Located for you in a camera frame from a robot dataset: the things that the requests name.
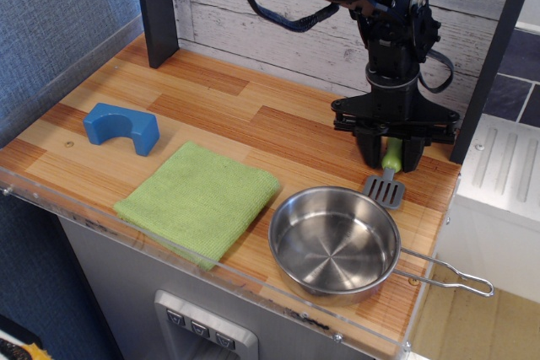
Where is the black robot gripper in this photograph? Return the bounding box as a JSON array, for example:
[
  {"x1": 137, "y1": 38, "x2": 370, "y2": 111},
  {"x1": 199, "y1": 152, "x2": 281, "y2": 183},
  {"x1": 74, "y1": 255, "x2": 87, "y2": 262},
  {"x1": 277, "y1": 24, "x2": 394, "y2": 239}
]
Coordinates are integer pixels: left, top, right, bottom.
[{"x1": 331, "y1": 79, "x2": 459, "y2": 173}]

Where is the green handled grey spatula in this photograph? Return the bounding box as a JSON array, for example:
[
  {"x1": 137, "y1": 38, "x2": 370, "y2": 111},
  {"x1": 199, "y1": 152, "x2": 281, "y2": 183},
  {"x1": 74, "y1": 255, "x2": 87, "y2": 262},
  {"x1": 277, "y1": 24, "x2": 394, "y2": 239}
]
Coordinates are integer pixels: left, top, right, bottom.
[{"x1": 363, "y1": 137, "x2": 405, "y2": 210}]

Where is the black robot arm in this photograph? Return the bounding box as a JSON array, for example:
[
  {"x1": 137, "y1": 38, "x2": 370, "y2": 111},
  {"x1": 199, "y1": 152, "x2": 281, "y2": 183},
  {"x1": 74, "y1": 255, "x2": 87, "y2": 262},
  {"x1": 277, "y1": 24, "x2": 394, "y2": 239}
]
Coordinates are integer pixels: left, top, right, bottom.
[{"x1": 326, "y1": 0, "x2": 460, "y2": 172}]

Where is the white ridged side counter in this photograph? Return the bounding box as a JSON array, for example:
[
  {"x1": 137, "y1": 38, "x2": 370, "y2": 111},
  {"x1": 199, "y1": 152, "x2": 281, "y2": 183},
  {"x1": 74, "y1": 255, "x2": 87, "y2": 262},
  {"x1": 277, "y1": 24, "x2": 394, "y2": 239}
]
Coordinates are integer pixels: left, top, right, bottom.
[{"x1": 436, "y1": 115, "x2": 539, "y2": 301}]

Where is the green folded cloth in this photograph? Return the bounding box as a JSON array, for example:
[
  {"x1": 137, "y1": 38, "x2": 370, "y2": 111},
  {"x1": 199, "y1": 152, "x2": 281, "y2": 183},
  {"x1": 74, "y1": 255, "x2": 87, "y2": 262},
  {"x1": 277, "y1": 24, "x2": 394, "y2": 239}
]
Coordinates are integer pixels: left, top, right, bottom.
[{"x1": 114, "y1": 142, "x2": 280, "y2": 271}]

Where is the grey control panel with buttons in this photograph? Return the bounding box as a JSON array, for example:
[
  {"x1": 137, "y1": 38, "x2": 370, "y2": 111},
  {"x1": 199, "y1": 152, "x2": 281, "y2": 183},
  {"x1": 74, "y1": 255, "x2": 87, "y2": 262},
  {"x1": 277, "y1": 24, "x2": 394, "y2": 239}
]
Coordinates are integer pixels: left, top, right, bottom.
[{"x1": 154, "y1": 290, "x2": 259, "y2": 359}]

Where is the blue arch block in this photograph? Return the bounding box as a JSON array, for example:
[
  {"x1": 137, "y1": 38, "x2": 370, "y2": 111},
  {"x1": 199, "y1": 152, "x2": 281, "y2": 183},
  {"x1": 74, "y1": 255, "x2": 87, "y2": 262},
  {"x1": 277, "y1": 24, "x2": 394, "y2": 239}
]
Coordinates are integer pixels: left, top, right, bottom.
[{"x1": 83, "y1": 103, "x2": 160, "y2": 156}]

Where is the clear acrylic front guard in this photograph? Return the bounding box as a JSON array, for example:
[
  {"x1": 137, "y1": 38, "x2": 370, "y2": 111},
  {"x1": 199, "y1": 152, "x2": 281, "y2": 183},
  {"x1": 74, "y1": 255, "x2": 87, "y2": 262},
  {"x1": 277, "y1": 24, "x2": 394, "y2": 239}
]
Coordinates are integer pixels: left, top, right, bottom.
[{"x1": 1, "y1": 169, "x2": 414, "y2": 359}]

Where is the yellow object at corner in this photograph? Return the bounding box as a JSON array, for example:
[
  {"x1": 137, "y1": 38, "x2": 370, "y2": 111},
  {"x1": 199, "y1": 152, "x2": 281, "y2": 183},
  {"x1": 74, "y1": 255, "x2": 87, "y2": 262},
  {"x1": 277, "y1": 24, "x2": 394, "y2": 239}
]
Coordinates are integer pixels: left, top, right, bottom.
[{"x1": 1, "y1": 338, "x2": 52, "y2": 360}]

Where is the silver pot with wire handle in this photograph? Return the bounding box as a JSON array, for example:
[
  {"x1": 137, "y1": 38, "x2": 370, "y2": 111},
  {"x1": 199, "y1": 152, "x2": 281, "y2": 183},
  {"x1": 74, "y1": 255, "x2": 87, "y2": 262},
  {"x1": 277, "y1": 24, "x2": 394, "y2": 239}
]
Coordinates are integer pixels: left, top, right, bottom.
[{"x1": 267, "y1": 185, "x2": 495, "y2": 308}]

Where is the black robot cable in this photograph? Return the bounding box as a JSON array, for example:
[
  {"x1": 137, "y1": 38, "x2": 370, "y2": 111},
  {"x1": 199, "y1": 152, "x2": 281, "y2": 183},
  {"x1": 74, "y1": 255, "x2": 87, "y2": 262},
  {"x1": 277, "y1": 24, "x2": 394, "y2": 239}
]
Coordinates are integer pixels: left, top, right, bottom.
[{"x1": 230, "y1": 0, "x2": 456, "y2": 94}]

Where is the dark right vertical post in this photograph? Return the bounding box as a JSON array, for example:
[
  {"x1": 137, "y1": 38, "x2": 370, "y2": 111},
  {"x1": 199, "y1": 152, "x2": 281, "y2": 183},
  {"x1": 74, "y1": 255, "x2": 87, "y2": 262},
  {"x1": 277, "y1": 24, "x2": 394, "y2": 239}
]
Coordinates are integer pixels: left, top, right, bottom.
[{"x1": 450, "y1": 0, "x2": 525, "y2": 164}]

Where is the dark vertical post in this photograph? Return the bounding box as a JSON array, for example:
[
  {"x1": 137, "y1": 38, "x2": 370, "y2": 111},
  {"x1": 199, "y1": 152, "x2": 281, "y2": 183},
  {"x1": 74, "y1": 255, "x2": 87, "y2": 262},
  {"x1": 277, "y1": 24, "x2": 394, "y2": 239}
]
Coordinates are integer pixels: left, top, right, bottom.
[
  {"x1": 450, "y1": 0, "x2": 525, "y2": 164},
  {"x1": 139, "y1": 0, "x2": 179, "y2": 68}
]

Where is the dark left vertical post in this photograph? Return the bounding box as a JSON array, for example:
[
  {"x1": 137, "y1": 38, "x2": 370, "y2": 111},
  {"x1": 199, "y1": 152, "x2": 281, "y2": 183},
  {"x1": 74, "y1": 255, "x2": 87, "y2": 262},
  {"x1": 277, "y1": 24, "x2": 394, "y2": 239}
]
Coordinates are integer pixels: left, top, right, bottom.
[{"x1": 139, "y1": 0, "x2": 179, "y2": 68}]

